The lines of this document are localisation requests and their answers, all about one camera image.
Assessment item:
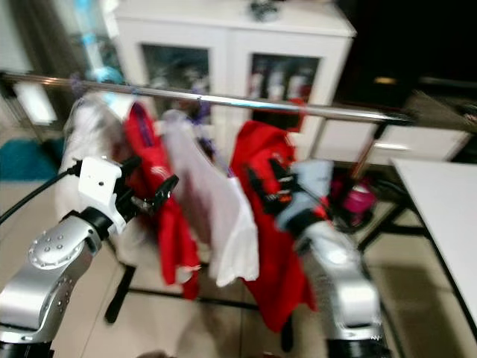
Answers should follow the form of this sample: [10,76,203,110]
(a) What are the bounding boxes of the white shirt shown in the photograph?
[160,110,262,289]

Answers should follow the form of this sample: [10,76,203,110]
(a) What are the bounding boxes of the red plastic hanger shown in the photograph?
[285,97,310,135]

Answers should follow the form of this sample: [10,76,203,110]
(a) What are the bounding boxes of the teal floor mat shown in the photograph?
[0,139,64,182]

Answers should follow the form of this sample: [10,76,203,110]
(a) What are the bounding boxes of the dark grey curtain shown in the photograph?
[15,0,90,142]

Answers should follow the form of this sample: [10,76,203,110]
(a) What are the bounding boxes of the small pink object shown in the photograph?
[343,185,378,217]

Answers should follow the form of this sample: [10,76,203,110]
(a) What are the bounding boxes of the large red garment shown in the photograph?
[227,119,321,334]

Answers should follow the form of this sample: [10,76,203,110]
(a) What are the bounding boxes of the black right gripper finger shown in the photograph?
[268,156,296,184]
[244,168,269,199]

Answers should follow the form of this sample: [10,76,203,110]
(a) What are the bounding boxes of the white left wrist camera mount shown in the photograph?
[78,157,126,219]

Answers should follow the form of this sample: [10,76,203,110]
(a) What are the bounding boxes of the metal clothes rack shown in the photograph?
[0,71,416,354]

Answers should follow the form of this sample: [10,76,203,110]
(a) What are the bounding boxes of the red short sleeve shirt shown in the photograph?
[123,101,202,301]

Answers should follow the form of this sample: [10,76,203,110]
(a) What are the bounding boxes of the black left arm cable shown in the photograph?
[0,165,84,223]

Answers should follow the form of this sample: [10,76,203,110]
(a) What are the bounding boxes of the small dark ornament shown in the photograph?
[249,0,281,22]

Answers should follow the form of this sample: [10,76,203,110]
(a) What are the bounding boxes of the purple plastic hanger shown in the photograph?
[192,91,221,148]
[134,89,156,146]

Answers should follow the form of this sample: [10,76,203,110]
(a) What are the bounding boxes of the light blue plastic hanger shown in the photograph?
[75,0,126,84]

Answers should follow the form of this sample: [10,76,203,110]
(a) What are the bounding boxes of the white low drawer cabinet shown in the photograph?
[313,119,477,163]

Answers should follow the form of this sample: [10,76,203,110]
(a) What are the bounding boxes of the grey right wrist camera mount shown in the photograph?
[276,158,336,232]

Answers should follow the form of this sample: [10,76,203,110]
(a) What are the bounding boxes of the white fluffy garment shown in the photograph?
[56,95,131,232]

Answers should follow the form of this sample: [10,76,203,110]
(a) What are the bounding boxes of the light grey table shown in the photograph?
[391,158,477,344]

